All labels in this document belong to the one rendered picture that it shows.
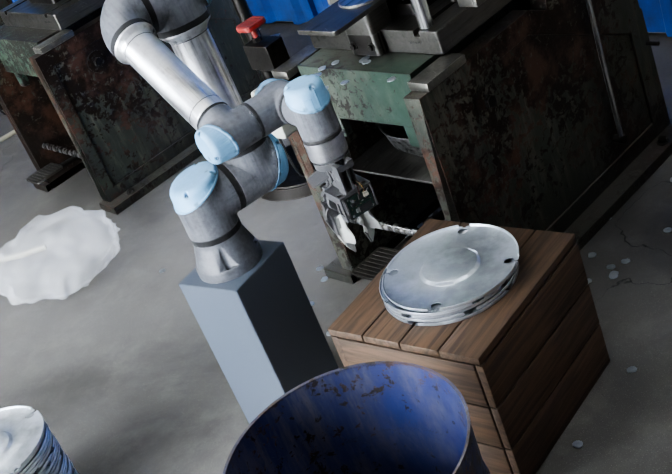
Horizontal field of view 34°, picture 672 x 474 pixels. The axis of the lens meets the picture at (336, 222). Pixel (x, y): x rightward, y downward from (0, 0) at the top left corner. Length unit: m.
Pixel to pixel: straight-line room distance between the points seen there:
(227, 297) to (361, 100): 0.62
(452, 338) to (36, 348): 1.69
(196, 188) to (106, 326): 1.16
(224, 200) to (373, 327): 0.42
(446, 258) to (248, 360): 0.53
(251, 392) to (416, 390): 0.74
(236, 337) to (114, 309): 1.05
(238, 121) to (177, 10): 0.36
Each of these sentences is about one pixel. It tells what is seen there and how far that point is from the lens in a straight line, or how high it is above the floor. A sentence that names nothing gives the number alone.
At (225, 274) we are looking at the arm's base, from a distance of 2.40.
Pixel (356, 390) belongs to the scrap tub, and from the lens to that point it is 1.98.
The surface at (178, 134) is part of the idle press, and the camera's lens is 4.21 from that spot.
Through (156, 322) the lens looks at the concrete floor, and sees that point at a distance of 3.30.
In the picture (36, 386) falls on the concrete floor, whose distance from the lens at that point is 3.32.
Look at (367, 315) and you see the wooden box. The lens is 2.29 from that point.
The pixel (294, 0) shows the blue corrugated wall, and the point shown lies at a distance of 5.01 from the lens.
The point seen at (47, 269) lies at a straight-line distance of 3.60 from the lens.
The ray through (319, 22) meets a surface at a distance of 2.62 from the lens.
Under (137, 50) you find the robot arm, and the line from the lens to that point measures 2.17.
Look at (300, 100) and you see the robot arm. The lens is 1.95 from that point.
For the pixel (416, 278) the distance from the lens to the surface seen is 2.28.
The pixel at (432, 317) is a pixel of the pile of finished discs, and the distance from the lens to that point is 2.18.
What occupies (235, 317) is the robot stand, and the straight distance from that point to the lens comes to 2.43.
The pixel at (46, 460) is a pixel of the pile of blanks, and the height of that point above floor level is 0.19.
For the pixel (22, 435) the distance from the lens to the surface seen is 2.68.
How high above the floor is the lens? 1.62
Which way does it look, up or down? 29 degrees down
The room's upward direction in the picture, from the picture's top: 22 degrees counter-clockwise
